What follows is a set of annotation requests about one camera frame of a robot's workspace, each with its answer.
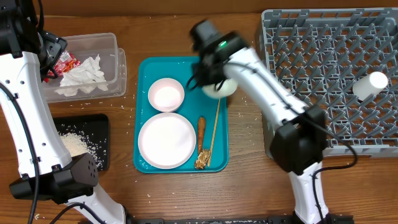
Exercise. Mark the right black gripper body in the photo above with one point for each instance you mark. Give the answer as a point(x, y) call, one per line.
point(205, 74)

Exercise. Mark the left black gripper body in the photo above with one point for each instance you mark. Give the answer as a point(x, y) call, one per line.
point(54, 46)

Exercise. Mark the red snack wrapper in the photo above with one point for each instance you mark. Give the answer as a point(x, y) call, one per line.
point(65, 63)

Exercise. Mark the pale green bowl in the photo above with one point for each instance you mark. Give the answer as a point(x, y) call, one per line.
point(220, 90)

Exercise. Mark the white napkin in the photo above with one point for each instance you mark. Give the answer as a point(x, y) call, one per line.
point(85, 77)

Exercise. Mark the large pink plate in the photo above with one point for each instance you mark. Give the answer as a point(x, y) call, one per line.
point(167, 140)

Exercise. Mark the pile of white rice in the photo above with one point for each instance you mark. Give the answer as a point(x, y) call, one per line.
point(78, 142)

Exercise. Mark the white plastic cup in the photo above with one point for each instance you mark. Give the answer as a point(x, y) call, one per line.
point(372, 84)

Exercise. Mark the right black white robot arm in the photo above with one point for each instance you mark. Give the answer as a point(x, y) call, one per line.
point(227, 63)

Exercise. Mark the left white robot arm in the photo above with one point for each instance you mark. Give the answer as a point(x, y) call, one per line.
point(46, 168)

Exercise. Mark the grey dishwasher rack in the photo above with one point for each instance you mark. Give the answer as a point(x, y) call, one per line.
point(318, 54)

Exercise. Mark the wooden chopstick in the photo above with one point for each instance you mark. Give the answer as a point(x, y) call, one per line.
point(214, 132)

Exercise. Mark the clear plastic bin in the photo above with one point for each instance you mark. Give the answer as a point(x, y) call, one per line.
point(112, 63)

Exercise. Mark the small pink bowl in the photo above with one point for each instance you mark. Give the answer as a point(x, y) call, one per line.
point(166, 95)

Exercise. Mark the brown carrot-shaped food piece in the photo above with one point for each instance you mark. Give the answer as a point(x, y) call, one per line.
point(201, 133)

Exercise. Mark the teal plastic serving tray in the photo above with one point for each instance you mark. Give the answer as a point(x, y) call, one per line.
point(195, 105)

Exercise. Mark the crumbly granola food piece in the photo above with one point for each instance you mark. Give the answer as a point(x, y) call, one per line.
point(202, 159)

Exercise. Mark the black plastic tray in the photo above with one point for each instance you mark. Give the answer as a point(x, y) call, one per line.
point(91, 123)

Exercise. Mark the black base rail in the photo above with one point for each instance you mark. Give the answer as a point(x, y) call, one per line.
point(279, 219)

